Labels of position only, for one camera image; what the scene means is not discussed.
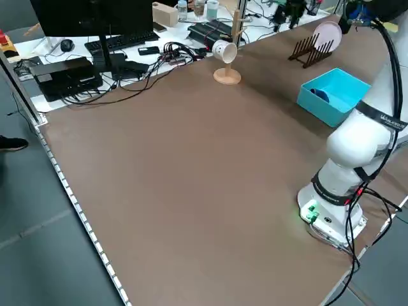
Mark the black smartphone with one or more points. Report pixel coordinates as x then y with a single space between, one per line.
148 50

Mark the finned power supply unit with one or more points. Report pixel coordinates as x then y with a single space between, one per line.
207 32

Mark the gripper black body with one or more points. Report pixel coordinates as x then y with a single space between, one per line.
295 6

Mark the red emergency stop button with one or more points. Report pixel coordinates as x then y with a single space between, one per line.
4 38

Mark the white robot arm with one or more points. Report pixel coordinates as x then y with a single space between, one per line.
350 150

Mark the black keyboard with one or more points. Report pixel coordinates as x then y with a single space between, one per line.
127 39

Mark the cyan plastic box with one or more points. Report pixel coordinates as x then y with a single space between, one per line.
318 110

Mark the drinking glass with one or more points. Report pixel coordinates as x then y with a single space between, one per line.
199 9

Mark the dark smartphone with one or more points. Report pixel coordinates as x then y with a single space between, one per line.
160 26

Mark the black computer monitor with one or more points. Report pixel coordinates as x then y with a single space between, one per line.
95 16

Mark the clear plastic bottle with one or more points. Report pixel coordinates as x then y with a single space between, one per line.
182 11

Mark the black box computer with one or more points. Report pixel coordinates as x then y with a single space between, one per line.
63 76

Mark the person's shoe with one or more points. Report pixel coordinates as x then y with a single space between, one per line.
12 143

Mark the black adapter with red light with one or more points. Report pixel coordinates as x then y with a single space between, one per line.
204 50

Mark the pink round plate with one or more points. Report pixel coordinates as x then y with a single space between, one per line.
328 35

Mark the black computer mouse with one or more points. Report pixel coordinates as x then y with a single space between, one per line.
67 45

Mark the blue square rag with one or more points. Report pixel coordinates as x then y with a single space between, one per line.
355 11
322 95

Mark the aluminium frame post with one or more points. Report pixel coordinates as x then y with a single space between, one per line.
32 111
243 6

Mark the wooden stick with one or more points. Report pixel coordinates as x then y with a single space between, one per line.
32 29

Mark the pale teal cup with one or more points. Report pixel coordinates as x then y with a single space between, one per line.
212 9

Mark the dark wooden dish rack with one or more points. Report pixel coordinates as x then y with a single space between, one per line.
315 60

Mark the wooden mug stand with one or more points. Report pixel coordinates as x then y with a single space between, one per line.
227 78

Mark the dark can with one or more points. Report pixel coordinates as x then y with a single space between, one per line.
313 7

